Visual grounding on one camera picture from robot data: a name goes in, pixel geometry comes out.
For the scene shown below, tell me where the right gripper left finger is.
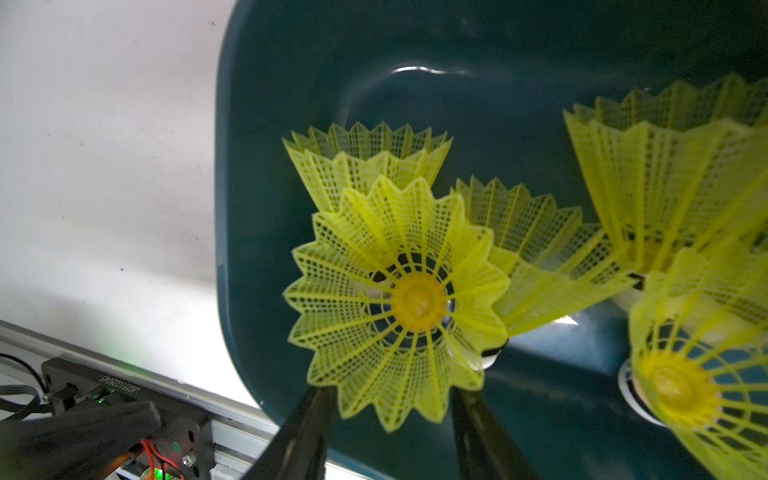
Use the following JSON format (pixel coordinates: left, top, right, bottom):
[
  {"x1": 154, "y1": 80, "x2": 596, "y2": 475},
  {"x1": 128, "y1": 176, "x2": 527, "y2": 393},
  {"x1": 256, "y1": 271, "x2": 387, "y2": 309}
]
[{"x1": 242, "y1": 387, "x2": 335, "y2": 480}]

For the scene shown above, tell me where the aluminium front rail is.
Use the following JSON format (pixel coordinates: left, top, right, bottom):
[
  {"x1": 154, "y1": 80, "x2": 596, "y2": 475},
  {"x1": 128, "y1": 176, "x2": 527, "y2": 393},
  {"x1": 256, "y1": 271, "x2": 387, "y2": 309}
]
[{"x1": 1, "y1": 322, "x2": 278, "y2": 479}]

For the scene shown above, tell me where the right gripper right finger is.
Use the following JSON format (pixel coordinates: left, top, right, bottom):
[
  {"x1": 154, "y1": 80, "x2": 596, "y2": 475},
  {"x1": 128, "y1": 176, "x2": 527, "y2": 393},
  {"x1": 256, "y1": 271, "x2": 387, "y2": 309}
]
[{"x1": 451, "y1": 389, "x2": 541, "y2": 480}]

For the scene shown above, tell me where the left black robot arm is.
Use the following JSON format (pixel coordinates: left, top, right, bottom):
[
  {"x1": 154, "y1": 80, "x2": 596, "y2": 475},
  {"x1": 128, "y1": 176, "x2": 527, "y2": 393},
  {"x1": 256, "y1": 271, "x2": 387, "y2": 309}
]
[{"x1": 1, "y1": 401, "x2": 162, "y2": 479}]

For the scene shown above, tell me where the yellow shuttlecock pile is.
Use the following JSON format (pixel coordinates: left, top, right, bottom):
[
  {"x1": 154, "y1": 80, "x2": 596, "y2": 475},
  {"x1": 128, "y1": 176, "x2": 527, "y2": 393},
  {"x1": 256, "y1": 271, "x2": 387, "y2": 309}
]
[{"x1": 284, "y1": 177, "x2": 510, "y2": 432}]

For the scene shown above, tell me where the dark teal storage tray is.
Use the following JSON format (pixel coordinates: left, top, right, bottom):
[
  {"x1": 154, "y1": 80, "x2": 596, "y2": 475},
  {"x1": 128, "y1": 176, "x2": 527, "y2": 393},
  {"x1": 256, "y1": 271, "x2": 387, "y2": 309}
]
[{"x1": 215, "y1": 1, "x2": 767, "y2": 479}]

